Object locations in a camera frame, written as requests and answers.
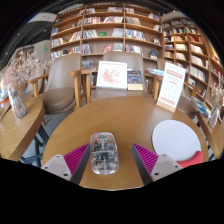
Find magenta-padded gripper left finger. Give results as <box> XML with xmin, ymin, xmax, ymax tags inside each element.
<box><xmin>40</xmin><ymin>143</ymin><xmax>92</xmax><ymax>186</ymax></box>

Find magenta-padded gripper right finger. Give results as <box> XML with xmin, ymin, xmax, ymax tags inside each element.
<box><xmin>131</xmin><ymin>143</ymin><xmax>184</xmax><ymax>186</ymax></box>

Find transparent computer mouse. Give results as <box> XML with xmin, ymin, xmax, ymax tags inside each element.
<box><xmin>89</xmin><ymin>131</ymin><xmax>120</xmax><ymax>176</ymax></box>

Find white mouse pad red rest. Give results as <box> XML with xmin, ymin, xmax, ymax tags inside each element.
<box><xmin>151</xmin><ymin>119</ymin><xmax>204</xmax><ymax>169</ymax></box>

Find round wooden side table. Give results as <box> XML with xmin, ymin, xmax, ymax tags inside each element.
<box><xmin>196</xmin><ymin>111</ymin><xmax>224</xmax><ymax>159</ymax></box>
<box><xmin>0</xmin><ymin>96</ymin><xmax>51</xmax><ymax>164</ymax></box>

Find beige armchair wooden arms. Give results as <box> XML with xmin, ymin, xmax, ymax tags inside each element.
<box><xmin>79</xmin><ymin>50</ymin><xmax>161</xmax><ymax>103</ymax></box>
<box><xmin>155</xmin><ymin>58</ymin><xmax>206</xmax><ymax>119</ymax></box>
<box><xmin>26</xmin><ymin>53</ymin><xmax>88</xmax><ymax>116</ymax></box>

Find glass vase white dried flowers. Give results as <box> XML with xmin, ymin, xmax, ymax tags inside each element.
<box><xmin>206</xmin><ymin>83</ymin><xmax>224</xmax><ymax>129</ymax></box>

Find stack of blue books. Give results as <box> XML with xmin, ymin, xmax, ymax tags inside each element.
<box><xmin>191</xmin><ymin>96</ymin><xmax>212</xmax><ymax>118</ymax></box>

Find glass vase pink dried flowers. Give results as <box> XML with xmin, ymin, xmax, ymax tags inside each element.
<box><xmin>0</xmin><ymin>54</ymin><xmax>48</xmax><ymax>120</ymax></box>

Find white red standing sign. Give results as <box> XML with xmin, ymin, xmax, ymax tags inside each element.
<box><xmin>156</xmin><ymin>61</ymin><xmax>187</xmax><ymax>113</ymax></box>

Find dark cover standing book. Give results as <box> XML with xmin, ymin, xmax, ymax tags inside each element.
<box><xmin>126</xmin><ymin>70</ymin><xmax>144</xmax><ymax>92</ymax></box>

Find light blue flat book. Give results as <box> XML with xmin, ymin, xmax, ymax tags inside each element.
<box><xmin>147</xmin><ymin>67</ymin><xmax>165</xmax><ymax>78</ymax></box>

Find white framed picture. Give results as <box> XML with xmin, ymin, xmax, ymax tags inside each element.
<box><xmin>95</xmin><ymin>60</ymin><xmax>129</xmax><ymax>91</ymax></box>

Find distant wooden bookshelf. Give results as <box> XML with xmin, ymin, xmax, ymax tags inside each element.
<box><xmin>13</xmin><ymin>45</ymin><xmax>36</xmax><ymax>68</ymax></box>

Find white hanging ceiling panel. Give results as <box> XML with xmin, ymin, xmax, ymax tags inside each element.
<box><xmin>28</xmin><ymin>12</ymin><xmax>58</xmax><ymax>24</ymax></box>

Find wide wooden wall bookshelf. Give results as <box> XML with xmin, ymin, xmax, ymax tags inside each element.
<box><xmin>49</xmin><ymin>2</ymin><xmax>165</xmax><ymax>71</ymax></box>

